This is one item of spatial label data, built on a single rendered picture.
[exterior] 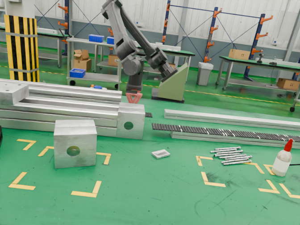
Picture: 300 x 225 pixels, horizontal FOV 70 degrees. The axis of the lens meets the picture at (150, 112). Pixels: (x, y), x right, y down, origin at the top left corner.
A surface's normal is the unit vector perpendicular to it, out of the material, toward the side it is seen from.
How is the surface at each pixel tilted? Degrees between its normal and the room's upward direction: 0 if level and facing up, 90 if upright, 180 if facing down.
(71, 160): 90
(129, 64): 90
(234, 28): 90
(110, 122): 90
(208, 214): 0
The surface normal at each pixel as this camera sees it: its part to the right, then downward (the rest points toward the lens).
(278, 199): 0.13, -0.93
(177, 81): -0.14, 0.32
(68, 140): 0.32, 0.36
